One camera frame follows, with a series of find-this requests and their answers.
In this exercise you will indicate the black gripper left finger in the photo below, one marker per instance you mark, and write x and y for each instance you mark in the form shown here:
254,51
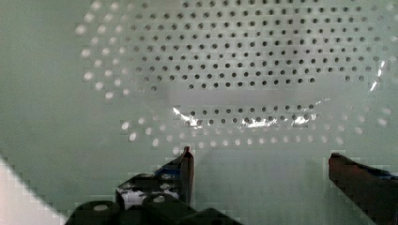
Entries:
174,178

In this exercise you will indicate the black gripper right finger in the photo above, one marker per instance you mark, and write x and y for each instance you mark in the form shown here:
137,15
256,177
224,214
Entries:
373,191

